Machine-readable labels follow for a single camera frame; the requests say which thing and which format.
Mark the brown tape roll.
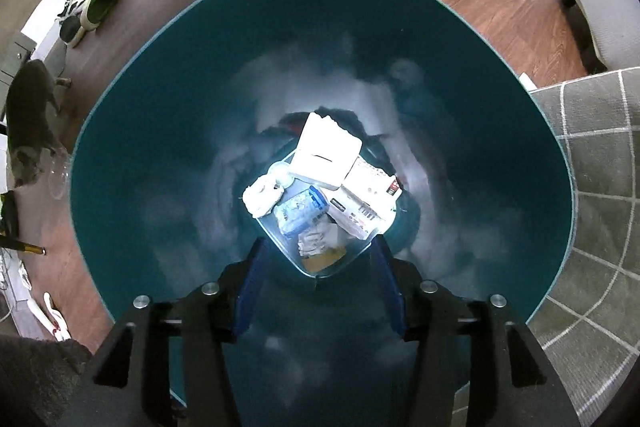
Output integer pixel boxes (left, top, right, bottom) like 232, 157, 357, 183
302, 247, 346, 274

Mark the white red cardboard box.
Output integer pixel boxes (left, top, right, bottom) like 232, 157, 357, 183
290, 113, 362, 190

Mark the teal trash bin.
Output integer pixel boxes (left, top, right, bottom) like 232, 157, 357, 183
62, 0, 578, 426

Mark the grey checked round tablecloth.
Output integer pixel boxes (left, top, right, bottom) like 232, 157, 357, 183
449, 66, 640, 427

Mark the green white slipper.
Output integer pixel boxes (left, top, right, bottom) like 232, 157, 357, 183
80, 0, 118, 31

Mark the blue white tissue pack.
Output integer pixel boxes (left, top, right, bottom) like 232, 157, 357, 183
272, 186, 329, 237

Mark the white paper ball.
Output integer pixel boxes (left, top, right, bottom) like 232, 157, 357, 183
242, 173, 294, 219

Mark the white printed carton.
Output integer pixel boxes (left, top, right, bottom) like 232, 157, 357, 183
322, 156, 402, 241

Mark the grey armchair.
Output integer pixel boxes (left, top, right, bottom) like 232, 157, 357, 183
561, 0, 639, 74

